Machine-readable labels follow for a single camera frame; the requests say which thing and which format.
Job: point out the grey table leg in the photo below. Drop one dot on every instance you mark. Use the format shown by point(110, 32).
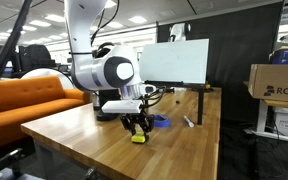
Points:
point(44, 160)

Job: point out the black coffee machine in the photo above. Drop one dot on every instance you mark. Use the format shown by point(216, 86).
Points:
point(108, 100)

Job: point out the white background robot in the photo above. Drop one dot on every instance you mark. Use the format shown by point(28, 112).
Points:
point(178, 32)

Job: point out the white whiteboard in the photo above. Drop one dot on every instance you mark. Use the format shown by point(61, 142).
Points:
point(177, 61)

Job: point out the brown cardboard box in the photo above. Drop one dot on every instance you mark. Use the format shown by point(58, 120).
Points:
point(277, 83)

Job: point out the white leg wooden desk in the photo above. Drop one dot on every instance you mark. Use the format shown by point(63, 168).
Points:
point(261, 120)

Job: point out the small black bracket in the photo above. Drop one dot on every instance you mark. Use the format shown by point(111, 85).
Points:
point(90, 173)

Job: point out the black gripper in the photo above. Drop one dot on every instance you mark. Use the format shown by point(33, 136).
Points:
point(136, 118)

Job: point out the small black cap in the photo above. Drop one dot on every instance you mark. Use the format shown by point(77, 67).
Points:
point(177, 101)

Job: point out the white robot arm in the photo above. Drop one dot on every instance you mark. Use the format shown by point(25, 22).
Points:
point(87, 66)

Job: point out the black riser stand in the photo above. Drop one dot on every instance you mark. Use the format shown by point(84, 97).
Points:
point(184, 85)

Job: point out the yellow smiley sponge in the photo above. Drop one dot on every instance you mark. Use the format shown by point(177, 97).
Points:
point(138, 138)

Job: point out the small yellow object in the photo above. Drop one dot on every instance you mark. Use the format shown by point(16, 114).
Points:
point(207, 86)

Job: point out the white round tabletop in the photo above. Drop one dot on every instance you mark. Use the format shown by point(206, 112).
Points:
point(44, 73)

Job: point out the black headphones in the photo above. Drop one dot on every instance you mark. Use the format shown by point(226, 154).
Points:
point(101, 50)

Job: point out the orange sofa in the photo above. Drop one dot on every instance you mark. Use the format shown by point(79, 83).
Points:
point(20, 106)

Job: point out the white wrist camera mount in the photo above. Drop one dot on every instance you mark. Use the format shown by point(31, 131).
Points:
point(120, 107)

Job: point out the white marker pen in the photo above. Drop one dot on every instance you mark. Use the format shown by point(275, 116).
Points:
point(188, 122)

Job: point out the blue tape roll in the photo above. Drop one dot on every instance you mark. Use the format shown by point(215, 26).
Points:
point(162, 122)

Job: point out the black partition curtain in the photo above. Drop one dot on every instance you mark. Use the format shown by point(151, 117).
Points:
point(247, 43)

